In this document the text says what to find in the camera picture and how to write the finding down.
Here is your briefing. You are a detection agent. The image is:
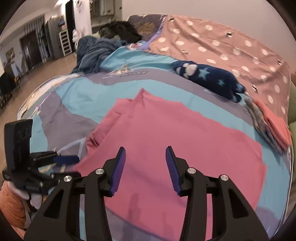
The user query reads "pink cloth garment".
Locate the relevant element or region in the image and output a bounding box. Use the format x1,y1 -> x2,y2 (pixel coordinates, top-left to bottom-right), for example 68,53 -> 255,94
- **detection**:
74,89 -> 266,240

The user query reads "orange sleeved left forearm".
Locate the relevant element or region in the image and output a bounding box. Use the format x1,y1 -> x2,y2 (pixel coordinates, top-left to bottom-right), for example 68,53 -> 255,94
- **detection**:
1,181 -> 30,240

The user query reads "black clothing pile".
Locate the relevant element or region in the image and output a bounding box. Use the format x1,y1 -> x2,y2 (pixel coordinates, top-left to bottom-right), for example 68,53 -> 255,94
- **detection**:
99,21 -> 142,43

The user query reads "left white gloved hand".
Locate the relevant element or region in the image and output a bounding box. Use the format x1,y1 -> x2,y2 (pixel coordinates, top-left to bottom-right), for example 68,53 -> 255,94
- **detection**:
4,181 -> 47,213

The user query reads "blue purple patterned bedspread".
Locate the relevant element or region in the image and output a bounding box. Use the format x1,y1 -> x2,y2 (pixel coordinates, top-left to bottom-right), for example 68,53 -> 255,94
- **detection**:
24,47 -> 290,240

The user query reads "coral folded garment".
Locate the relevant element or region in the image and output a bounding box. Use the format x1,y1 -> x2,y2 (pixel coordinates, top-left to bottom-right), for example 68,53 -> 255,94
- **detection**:
253,98 -> 292,150

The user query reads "grey patterned folded garment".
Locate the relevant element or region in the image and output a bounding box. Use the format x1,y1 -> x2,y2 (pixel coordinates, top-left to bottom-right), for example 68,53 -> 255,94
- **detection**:
244,98 -> 284,154

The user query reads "white shelf rack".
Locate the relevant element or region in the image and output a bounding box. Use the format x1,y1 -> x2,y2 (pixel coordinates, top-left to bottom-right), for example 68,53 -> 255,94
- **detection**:
58,29 -> 72,57

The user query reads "blue crumpled blanket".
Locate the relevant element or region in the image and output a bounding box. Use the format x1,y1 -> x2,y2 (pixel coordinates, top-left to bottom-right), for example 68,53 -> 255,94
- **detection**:
71,36 -> 127,74

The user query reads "green cushion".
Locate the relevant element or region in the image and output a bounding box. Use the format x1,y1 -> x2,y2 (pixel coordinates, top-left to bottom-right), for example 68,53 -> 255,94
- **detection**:
287,81 -> 296,124

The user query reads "navy star patterned garment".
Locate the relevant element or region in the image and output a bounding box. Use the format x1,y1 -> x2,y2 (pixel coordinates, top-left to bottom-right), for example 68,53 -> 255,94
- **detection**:
171,60 -> 246,103

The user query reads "pink polka dot sheet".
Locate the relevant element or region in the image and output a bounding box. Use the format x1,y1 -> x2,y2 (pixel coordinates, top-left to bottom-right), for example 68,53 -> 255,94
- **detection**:
149,15 -> 290,121

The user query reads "purple printed pillow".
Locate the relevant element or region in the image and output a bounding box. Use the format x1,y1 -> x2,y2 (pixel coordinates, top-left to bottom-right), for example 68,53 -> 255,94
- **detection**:
127,14 -> 166,42

